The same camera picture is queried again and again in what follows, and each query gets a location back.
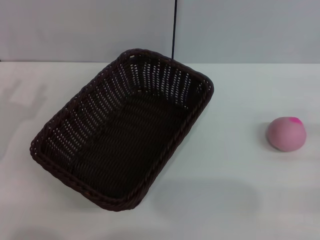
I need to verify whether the pink peach toy ball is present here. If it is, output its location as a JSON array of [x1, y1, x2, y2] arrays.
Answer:
[[266, 116, 307, 153]]

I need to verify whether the dark brown woven basket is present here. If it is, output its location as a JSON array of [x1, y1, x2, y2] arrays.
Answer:
[[29, 48, 215, 213]]

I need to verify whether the black vertical wall strip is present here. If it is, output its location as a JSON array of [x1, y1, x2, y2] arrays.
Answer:
[[171, 0, 179, 61]]

